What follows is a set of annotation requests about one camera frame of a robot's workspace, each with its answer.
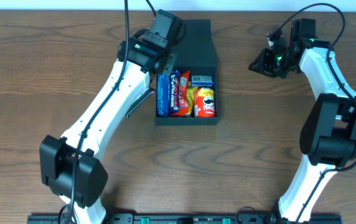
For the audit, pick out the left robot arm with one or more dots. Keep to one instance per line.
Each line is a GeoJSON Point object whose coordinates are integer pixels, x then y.
{"type": "Point", "coordinates": [71, 164]}

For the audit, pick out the red Pringles can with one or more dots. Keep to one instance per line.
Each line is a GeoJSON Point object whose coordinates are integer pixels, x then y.
{"type": "Point", "coordinates": [204, 103]}

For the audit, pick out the blue small card box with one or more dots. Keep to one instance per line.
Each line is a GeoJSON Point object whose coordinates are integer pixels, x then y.
{"type": "Point", "coordinates": [202, 81]}

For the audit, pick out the blue cookie packet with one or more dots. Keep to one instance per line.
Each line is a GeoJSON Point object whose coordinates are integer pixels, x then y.
{"type": "Point", "coordinates": [162, 95]}

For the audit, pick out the yellow snack bag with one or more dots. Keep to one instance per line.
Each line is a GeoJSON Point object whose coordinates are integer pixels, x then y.
{"type": "Point", "coordinates": [190, 99]}

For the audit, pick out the red candy bag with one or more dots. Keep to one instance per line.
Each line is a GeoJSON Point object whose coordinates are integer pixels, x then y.
{"type": "Point", "coordinates": [183, 103]}

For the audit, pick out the purple Dairy Milk bar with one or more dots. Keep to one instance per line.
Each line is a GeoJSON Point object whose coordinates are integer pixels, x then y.
{"type": "Point", "coordinates": [174, 89]}

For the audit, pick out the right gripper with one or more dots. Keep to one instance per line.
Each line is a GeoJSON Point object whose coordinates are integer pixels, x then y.
{"type": "Point", "coordinates": [265, 62]}

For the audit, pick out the green gum pack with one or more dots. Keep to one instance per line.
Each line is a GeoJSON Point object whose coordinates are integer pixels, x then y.
{"type": "Point", "coordinates": [139, 101]}

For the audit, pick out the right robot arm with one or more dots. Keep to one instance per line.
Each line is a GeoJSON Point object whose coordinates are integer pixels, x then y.
{"type": "Point", "coordinates": [328, 138]}

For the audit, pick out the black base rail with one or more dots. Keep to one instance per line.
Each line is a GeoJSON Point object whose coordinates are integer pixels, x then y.
{"type": "Point", "coordinates": [244, 217]}

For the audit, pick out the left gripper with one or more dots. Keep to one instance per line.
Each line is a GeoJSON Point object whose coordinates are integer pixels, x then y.
{"type": "Point", "coordinates": [168, 63]}

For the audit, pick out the black gift box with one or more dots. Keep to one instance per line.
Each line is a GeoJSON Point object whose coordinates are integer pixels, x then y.
{"type": "Point", "coordinates": [195, 52]}

